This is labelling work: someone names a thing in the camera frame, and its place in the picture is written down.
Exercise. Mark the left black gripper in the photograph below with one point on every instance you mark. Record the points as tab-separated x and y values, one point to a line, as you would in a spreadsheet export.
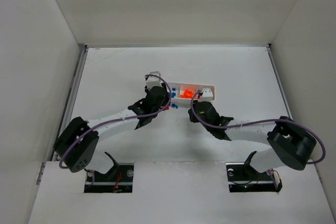
163	98

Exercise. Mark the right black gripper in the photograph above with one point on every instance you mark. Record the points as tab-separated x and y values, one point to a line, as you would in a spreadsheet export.
198	105

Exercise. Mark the blue ring lego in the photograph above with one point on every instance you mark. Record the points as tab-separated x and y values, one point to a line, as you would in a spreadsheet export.
173	92

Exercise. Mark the orange round lego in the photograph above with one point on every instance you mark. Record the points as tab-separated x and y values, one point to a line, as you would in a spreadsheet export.
187	94

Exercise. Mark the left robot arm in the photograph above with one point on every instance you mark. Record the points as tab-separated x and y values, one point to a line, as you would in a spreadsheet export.
77	144

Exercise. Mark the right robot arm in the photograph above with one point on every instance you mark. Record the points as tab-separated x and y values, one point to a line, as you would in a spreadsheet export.
290	144

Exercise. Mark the white three-compartment tray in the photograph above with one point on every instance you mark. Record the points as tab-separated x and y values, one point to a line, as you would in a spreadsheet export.
183	86

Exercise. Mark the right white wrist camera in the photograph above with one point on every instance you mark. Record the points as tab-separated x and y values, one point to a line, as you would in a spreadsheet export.
206	95

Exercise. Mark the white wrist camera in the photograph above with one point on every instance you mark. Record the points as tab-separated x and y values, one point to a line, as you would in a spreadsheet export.
206	95
152	80

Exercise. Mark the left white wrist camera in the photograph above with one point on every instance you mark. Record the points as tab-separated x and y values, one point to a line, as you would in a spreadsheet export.
152	80

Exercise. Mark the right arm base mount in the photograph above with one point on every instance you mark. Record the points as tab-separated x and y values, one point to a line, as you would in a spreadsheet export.
242	178

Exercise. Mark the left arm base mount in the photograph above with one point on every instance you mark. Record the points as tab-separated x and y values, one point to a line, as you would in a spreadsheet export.
118	180

